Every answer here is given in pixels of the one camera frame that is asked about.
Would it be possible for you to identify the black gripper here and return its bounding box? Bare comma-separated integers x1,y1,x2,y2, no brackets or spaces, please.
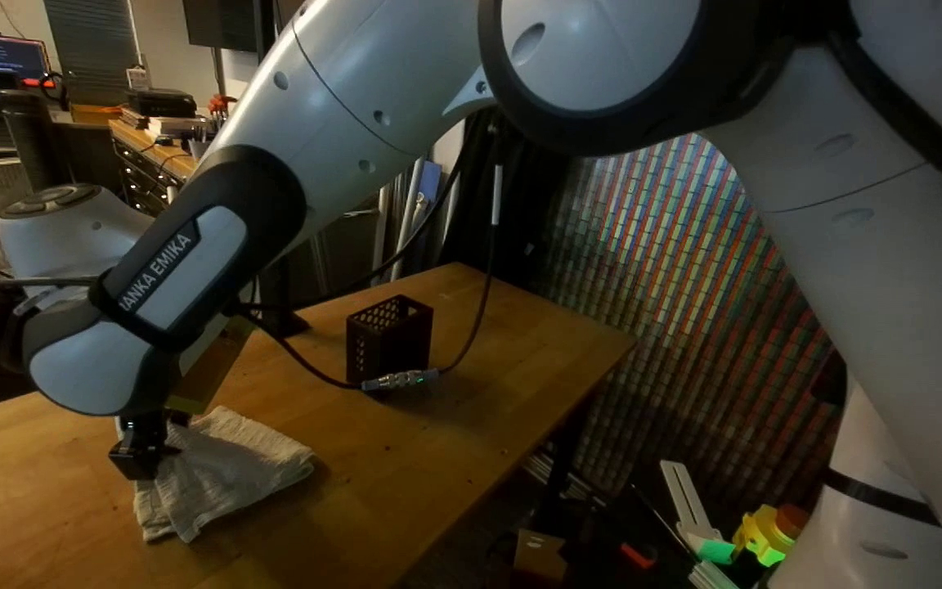
107,355,192,485

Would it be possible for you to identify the grey cloth towel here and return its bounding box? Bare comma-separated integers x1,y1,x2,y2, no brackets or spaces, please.
130,402,320,546

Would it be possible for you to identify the black mesh box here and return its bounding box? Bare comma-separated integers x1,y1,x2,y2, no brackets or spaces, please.
342,291,439,392

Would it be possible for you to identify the small cardboard box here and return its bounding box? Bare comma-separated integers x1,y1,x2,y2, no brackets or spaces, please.
511,527,570,584

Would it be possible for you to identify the black bag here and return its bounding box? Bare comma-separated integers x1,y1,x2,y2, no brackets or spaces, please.
123,87,200,122

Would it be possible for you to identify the small red plastic piece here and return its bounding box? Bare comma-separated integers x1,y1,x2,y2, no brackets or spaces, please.
615,540,659,577

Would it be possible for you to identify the white flat plastic strip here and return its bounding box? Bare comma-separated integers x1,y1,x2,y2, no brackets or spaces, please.
657,459,726,549

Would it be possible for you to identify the yellow green plastic toy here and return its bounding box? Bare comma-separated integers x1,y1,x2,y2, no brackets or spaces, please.
730,499,811,572

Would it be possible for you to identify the black cable with connector end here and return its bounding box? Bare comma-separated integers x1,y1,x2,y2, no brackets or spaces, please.
232,142,508,398

